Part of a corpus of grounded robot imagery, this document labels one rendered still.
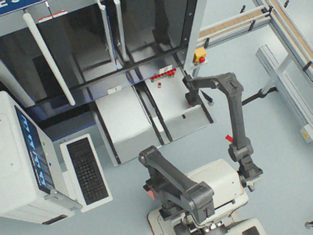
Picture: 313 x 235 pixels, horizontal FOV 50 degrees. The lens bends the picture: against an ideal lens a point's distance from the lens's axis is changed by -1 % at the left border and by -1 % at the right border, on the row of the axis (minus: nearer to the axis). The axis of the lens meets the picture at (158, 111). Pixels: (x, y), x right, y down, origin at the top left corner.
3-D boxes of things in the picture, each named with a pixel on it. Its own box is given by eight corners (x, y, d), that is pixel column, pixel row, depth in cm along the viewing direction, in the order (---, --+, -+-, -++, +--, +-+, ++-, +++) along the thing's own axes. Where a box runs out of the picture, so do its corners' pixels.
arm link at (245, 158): (243, 168, 165) (252, 163, 166) (238, 150, 161) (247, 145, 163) (233, 161, 173) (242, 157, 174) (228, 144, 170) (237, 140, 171)
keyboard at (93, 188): (66, 145, 210) (65, 144, 208) (87, 136, 213) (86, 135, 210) (86, 205, 197) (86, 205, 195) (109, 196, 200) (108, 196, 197)
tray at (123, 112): (93, 95, 215) (92, 93, 212) (130, 81, 220) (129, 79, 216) (113, 142, 204) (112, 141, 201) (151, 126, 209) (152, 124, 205)
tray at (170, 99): (141, 76, 221) (141, 74, 218) (176, 62, 226) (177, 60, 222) (163, 121, 210) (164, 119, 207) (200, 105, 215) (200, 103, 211)
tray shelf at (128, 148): (86, 100, 216) (85, 99, 214) (183, 61, 228) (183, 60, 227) (114, 167, 200) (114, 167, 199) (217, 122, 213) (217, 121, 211)
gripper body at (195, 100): (194, 91, 208) (194, 84, 202) (202, 104, 203) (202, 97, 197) (184, 95, 207) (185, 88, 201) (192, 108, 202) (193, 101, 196)
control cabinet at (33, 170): (22, 150, 209) (-44, 100, 136) (52, 139, 212) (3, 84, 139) (45, 229, 192) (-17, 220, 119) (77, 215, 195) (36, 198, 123)
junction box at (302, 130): (298, 130, 256) (303, 126, 247) (303, 127, 257) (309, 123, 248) (307, 144, 252) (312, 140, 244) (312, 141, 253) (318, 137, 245)
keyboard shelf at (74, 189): (47, 150, 211) (46, 149, 209) (89, 134, 216) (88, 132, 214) (69, 218, 197) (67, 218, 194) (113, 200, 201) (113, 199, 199)
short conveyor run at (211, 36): (184, 60, 231) (186, 48, 216) (174, 43, 236) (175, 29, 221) (268, 27, 243) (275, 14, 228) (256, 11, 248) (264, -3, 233)
